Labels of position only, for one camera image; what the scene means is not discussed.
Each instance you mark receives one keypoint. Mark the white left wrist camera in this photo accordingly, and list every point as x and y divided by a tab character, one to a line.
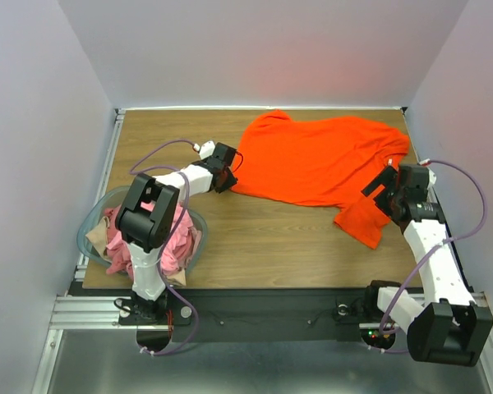
204	150

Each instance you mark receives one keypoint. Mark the pink t shirt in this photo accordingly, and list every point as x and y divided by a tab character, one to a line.
177	254

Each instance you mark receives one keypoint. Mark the aluminium frame rail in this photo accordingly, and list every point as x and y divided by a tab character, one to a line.
72	312

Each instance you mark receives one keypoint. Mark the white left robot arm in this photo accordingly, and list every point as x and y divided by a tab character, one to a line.
150	214

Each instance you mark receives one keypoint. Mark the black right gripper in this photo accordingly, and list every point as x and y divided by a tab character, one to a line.
383	187

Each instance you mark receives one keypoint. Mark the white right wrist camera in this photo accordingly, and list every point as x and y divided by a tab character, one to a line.
431	175

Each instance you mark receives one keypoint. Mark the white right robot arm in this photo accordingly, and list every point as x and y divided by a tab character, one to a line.
448	327

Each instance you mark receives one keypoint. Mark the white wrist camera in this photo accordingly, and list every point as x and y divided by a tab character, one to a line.
204	150
431	175

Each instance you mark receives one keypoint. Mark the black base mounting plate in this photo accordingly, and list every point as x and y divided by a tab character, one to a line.
236	315

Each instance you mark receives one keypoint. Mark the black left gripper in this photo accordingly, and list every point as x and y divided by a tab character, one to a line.
231	181

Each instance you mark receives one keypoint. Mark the orange t shirt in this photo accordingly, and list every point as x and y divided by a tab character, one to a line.
325	163

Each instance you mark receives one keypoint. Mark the clear plastic basket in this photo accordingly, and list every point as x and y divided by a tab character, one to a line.
112	199

